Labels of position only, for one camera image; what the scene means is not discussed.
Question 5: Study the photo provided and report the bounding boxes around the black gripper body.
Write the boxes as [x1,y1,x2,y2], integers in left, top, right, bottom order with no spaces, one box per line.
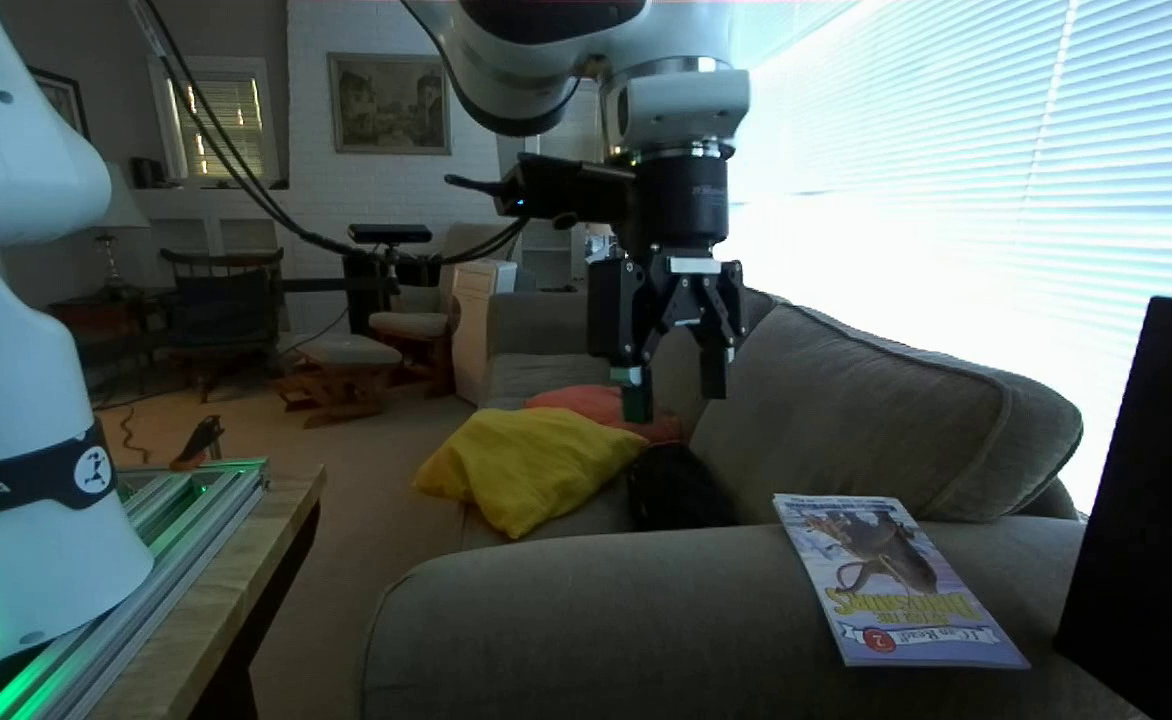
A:
[585,244,748,356]

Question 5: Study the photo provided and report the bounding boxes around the yellow cloth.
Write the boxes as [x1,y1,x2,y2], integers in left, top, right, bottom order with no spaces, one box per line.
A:
[412,402,651,544]

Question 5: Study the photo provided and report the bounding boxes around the grey-brown fabric couch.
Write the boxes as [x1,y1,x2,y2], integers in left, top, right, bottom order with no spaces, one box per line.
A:
[354,256,1147,720]

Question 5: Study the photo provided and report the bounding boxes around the colourful magazine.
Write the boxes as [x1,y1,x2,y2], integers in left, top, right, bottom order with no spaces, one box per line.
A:
[766,487,1032,670]

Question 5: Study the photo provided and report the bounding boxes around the white window blinds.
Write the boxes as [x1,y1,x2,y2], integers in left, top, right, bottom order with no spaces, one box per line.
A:
[707,0,1172,512]

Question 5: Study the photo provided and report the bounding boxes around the black chair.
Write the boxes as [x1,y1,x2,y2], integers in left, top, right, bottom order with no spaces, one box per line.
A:
[157,244,288,402]

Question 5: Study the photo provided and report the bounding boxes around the wooden table with black legs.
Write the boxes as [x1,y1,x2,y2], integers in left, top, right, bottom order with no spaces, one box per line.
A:
[76,462,333,720]

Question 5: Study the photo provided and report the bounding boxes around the black monitor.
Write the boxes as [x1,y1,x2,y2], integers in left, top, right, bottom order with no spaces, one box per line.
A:
[1050,291,1172,720]

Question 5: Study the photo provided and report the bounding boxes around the small bright window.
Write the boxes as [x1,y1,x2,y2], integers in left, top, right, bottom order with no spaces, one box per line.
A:
[142,51,293,191]

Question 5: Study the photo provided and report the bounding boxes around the dark framed picture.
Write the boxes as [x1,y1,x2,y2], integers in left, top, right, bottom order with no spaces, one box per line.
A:
[25,61,93,134]

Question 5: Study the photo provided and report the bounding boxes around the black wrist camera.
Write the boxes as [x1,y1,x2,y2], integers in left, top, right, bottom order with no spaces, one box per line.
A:
[442,147,645,233]

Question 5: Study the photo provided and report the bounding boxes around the black camera on tripod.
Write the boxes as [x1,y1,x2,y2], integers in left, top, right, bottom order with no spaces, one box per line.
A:
[341,221,446,337]

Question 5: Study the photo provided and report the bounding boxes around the framed wall painting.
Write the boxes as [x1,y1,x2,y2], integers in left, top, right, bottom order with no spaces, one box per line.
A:
[324,46,456,161]

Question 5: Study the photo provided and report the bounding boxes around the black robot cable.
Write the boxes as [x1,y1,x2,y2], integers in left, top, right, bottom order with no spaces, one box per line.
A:
[136,0,535,268]

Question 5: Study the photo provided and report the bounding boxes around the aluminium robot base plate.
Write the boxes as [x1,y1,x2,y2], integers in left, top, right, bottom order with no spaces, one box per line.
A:
[0,454,273,720]

